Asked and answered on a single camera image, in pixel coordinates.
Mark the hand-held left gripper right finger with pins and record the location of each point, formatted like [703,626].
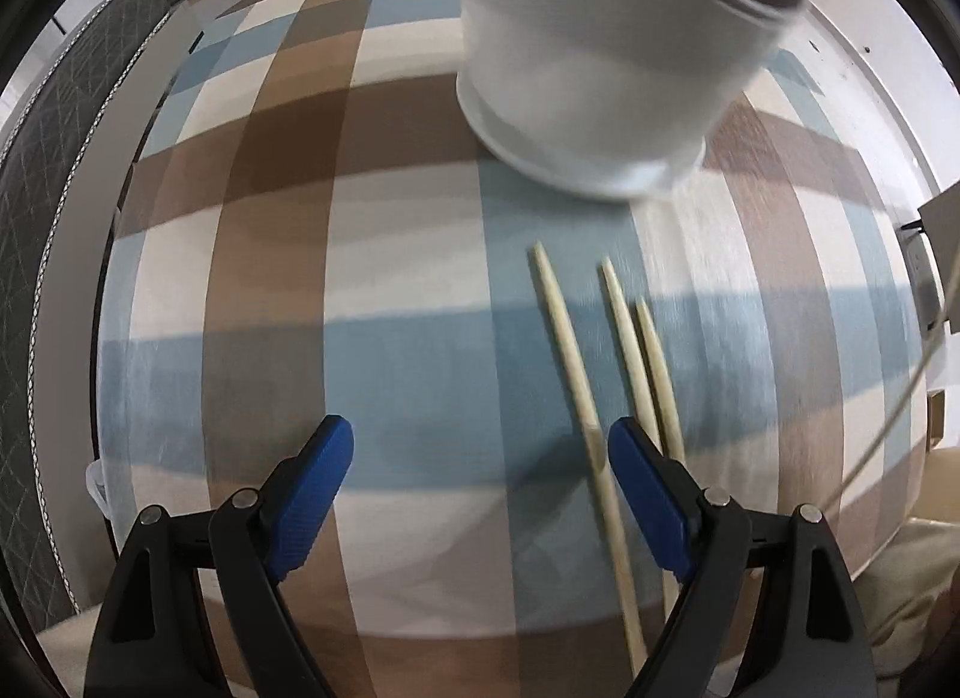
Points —
[652,503]

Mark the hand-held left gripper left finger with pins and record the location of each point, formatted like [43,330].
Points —
[315,503]

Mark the wooden chopstick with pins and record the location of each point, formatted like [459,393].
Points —
[622,331]
[571,368]
[658,376]

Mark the white utensil holder cup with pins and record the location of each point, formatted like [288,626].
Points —
[585,68]

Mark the chequered tablecloth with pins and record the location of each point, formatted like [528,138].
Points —
[375,293]

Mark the beige cloth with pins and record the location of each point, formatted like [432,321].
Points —
[911,578]

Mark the small cardboard piece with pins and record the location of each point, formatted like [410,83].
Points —
[937,421]

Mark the grey box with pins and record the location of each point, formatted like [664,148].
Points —
[941,248]

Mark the grey quilted bed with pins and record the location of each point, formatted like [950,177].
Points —
[45,218]

